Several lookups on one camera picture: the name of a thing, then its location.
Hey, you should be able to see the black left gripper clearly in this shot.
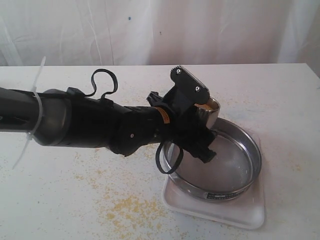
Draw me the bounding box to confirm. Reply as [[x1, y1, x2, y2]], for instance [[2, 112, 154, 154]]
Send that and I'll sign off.
[[147, 65, 217, 163]]

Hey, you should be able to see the stainless steel cup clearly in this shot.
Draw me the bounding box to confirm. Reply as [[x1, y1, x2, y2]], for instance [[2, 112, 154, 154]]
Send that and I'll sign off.
[[195, 97, 221, 129]]

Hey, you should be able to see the round steel mesh sieve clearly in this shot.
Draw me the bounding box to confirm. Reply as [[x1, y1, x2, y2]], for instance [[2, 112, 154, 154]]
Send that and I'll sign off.
[[168, 117, 262, 202]]

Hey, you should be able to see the yellow grain powder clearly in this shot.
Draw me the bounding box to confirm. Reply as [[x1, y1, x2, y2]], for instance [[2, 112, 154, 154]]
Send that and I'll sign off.
[[197, 104, 214, 111]]

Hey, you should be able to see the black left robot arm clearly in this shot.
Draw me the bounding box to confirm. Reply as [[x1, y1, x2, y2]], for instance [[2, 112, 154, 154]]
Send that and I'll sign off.
[[0, 66, 216, 163]]

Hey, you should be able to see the white backdrop curtain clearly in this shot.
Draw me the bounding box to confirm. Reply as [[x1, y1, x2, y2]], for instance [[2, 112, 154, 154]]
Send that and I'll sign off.
[[0, 0, 320, 66]]

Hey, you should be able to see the white plastic tray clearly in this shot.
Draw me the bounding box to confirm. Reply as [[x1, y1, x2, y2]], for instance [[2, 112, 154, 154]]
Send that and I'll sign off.
[[162, 129, 265, 230]]

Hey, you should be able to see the white zip tie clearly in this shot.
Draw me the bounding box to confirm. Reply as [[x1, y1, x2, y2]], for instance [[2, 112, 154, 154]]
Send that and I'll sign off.
[[12, 56, 46, 170]]

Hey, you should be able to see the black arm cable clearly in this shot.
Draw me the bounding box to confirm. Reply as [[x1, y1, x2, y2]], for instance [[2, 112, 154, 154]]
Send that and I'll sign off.
[[86, 68, 120, 100]]

